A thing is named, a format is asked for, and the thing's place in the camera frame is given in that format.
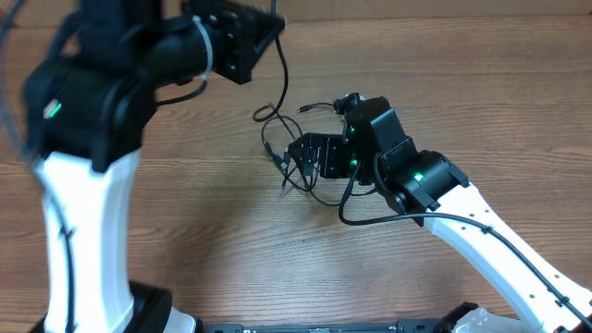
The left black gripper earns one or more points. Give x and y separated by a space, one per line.
243 33

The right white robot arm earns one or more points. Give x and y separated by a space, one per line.
425 186

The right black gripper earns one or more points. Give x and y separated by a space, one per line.
328 147

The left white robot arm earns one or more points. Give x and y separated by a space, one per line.
87 105

